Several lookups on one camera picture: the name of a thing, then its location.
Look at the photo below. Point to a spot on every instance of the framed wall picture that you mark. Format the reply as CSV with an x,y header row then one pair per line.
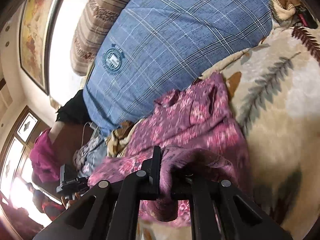
x,y
35,28

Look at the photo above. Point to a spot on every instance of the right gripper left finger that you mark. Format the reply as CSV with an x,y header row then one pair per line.
x,y
109,210

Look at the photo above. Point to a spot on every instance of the white charger with cable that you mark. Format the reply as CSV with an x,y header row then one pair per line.
x,y
88,131

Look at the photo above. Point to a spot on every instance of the brown striped pillow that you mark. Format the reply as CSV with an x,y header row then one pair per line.
x,y
95,22

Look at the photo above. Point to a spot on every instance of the purple floral shirt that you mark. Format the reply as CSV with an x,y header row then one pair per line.
x,y
194,127

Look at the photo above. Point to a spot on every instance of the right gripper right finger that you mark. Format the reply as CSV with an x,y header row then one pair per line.
x,y
222,211

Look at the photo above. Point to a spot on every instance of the person's left hand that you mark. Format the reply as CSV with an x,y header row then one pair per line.
x,y
67,203

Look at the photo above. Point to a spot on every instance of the grey star bedsheet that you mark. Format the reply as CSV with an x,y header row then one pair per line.
x,y
90,156

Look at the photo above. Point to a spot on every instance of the black cloth at headboard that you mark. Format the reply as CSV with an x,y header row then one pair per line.
x,y
74,111

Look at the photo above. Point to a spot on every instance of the beige leaf print blanket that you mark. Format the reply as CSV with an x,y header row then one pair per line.
x,y
273,93

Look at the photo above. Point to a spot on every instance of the blue plaid pillow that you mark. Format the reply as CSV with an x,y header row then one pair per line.
x,y
159,45

